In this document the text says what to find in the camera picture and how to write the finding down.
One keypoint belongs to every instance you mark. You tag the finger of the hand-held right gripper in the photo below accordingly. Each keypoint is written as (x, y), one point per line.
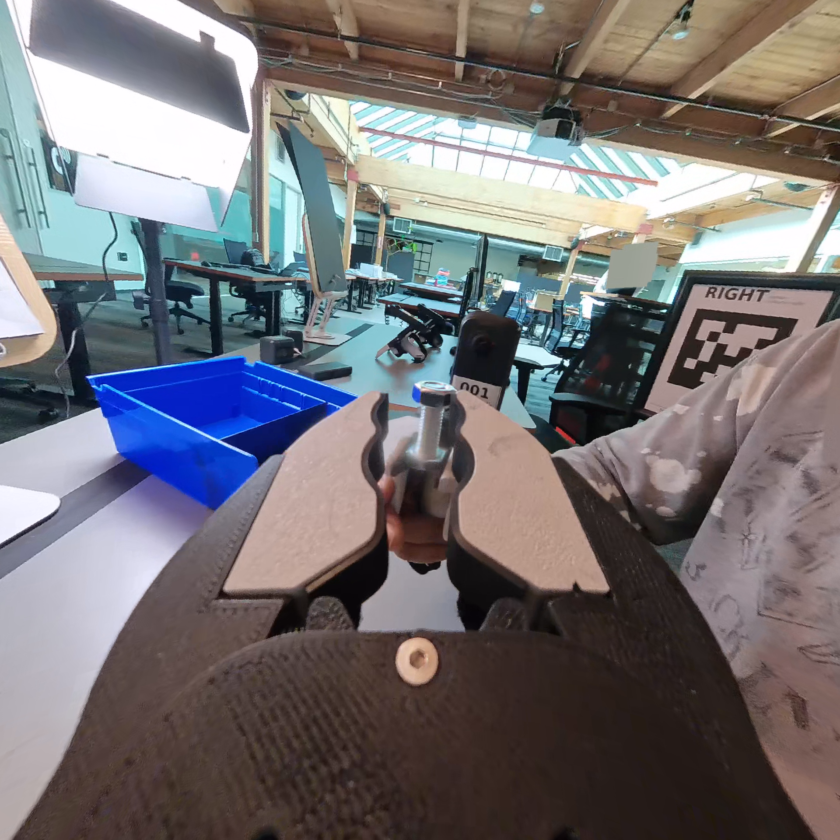
(398, 463)
(439, 495)

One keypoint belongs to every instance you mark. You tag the blue plastic bin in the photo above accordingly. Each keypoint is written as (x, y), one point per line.
(164, 446)

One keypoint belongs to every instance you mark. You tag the black framed marker board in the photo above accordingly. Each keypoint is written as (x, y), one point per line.
(722, 302)

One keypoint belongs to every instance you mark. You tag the black standing panel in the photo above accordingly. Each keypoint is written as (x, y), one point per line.
(482, 269)

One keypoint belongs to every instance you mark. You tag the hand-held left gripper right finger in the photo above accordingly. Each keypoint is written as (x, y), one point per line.
(525, 518)

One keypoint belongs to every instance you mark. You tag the green plant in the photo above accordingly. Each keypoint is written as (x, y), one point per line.
(403, 246)

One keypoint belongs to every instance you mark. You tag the row of office chairs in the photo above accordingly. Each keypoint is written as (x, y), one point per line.
(538, 315)

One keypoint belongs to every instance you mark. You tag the white light panel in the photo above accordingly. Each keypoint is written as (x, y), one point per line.
(151, 138)

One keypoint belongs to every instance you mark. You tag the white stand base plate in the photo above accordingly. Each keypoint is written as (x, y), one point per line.
(19, 515)

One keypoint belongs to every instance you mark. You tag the black divider in blue bin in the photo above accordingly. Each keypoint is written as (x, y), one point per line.
(289, 426)

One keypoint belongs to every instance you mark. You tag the dark far office desk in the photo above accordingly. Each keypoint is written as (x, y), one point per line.
(420, 298)

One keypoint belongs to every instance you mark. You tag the black power bank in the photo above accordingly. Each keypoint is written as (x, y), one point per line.
(326, 371)

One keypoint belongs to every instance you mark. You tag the black mesh office chair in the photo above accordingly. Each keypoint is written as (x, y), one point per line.
(604, 367)

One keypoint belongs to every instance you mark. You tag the white boxes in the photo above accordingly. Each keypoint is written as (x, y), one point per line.
(371, 269)

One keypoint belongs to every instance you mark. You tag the person's right forearm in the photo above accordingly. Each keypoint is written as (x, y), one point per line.
(656, 472)

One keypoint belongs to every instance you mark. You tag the silver bolt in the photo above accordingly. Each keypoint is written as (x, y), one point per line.
(431, 430)

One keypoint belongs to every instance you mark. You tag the stack of colourful boxes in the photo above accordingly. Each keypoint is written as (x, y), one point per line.
(443, 275)

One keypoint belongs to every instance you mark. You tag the wooden-top office desk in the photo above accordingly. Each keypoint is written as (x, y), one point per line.
(65, 268)
(223, 268)

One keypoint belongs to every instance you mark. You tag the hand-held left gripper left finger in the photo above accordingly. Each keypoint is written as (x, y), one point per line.
(308, 518)

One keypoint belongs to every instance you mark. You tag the black panel on wooden stand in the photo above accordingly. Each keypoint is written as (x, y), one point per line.
(315, 210)

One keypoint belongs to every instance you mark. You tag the wooden board stand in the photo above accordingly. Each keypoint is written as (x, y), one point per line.
(36, 308)

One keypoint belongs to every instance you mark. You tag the person's right hand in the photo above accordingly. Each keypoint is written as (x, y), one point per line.
(413, 541)

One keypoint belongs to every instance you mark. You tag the grey table with wooden edge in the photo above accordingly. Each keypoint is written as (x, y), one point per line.
(374, 384)

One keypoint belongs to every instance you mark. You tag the dark light stand pole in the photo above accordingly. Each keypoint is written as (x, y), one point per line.
(156, 295)

